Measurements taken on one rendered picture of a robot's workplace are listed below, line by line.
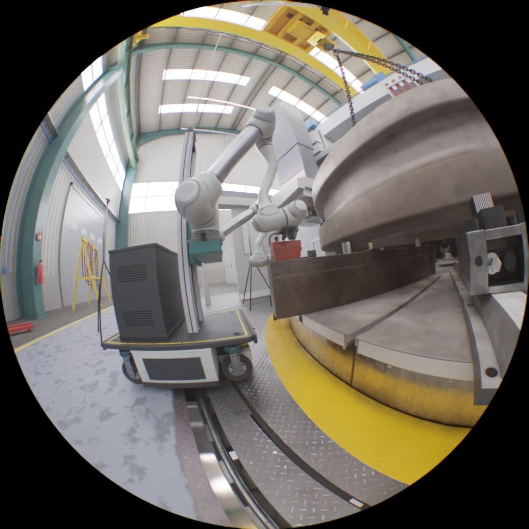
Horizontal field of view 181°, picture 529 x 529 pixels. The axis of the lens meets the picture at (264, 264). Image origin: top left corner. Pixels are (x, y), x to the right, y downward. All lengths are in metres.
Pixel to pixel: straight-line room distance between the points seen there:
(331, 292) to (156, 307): 1.09
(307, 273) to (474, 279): 0.95
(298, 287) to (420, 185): 1.04
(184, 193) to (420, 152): 1.45
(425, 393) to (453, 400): 0.13
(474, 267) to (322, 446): 0.79
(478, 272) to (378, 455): 0.68
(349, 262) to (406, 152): 0.98
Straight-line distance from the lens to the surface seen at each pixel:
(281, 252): 1.09
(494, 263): 0.76
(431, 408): 0.81
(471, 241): 0.73
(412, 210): 1.18
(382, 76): 8.77
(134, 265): 0.99
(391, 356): 0.70
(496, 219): 0.86
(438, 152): 1.42
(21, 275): 6.51
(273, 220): 0.82
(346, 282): 1.29
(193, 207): 0.67
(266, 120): 0.98
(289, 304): 1.10
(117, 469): 0.87
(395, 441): 0.77
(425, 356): 0.65
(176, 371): 0.97
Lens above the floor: 0.64
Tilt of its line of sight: 2 degrees up
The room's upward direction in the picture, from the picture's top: 7 degrees counter-clockwise
